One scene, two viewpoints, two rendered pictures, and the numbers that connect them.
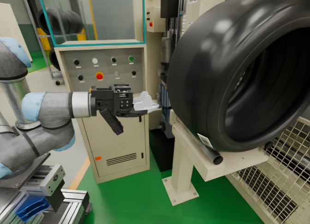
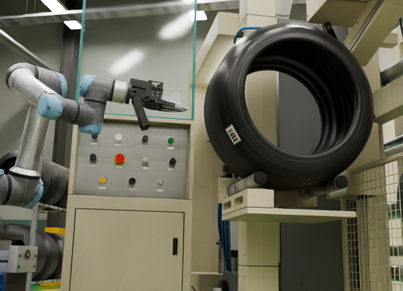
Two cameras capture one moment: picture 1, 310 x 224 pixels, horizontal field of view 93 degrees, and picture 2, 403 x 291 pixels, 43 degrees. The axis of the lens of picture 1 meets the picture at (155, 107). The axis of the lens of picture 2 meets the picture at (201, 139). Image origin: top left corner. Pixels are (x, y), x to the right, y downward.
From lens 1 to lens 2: 147 cm
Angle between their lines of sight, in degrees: 43
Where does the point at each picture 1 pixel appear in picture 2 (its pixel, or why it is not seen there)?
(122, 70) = (156, 156)
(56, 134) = (93, 108)
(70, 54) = not seen: hidden behind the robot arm
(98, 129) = (96, 252)
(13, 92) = (38, 119)
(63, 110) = (108, 84)
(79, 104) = (120, 83)
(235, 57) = (241, 53)
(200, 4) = not seen: hidden behind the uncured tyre
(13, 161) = (66, 105)
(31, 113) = (86, 82)
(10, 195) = not seen: outside the picture
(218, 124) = (240, 110)
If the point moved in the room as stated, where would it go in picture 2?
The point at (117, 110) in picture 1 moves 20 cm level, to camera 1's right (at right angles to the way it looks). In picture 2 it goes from (148, 96) to (208, 95)
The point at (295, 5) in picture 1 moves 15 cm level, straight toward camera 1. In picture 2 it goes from (283, 27) to (255, 12)
